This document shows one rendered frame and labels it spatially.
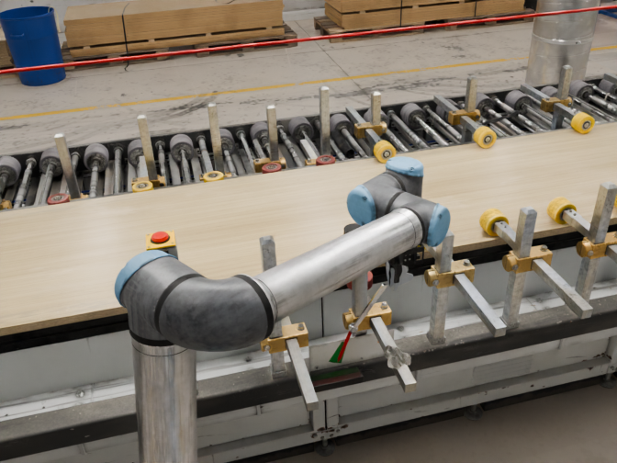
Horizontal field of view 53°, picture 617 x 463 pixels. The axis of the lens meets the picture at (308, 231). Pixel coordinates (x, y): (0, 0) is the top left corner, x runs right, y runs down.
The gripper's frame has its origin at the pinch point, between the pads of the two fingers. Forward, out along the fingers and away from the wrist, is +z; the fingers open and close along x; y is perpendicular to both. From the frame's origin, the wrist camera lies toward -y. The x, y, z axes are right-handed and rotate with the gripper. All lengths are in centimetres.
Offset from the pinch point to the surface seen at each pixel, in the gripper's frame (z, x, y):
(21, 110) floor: 101, 481, -185
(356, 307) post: 9.9, 6.1, -7.6
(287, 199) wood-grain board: 10, 74, -13
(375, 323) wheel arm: 14.3, 2.7, -2.9
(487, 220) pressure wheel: 4, 29, 44
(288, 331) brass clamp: 15.3, 7.7, -27.2
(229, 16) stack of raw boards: 58, 596, 34
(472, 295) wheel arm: 4.2, -4.6, 21.9
